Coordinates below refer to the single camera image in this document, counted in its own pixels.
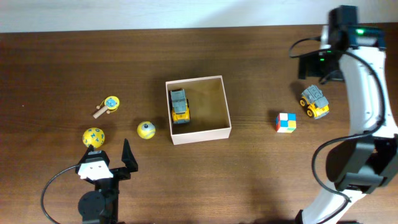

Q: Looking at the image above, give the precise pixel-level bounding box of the yellow grey toy dump truck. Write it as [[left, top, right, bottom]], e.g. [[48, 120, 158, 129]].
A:
[[170, 89, 190, 124]]

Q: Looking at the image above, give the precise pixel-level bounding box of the yellow grey toy mixer truck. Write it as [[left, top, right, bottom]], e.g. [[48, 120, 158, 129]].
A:
[[299, 85, 330, 119]]

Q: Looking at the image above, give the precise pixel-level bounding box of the small colourful puzzle cube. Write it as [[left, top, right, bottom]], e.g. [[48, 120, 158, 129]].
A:
[[275, 113, 297, 133]]

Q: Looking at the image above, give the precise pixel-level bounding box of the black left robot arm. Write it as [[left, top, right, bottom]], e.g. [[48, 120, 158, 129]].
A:
[[75, 139, 138, 224]]

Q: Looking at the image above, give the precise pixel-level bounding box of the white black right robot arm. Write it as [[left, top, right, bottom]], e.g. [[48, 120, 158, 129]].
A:
[[295, 5, 397, 223]]

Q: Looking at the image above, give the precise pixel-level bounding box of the yellow ball with blue letters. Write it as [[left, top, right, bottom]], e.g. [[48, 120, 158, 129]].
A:
[[82, 128, 105, 148]]

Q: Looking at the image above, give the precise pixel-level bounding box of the yellow grey minion ball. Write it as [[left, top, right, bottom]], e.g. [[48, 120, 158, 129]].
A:
[[137, 121, 156, 139]]

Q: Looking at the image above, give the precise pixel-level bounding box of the yellow wooden rattle drum toy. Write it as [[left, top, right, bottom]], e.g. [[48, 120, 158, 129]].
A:
[[93, 96, 120, 119]]

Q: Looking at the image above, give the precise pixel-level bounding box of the beige open cardboard box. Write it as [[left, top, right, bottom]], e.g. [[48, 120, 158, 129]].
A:
[[165, 75, 232, 145]]

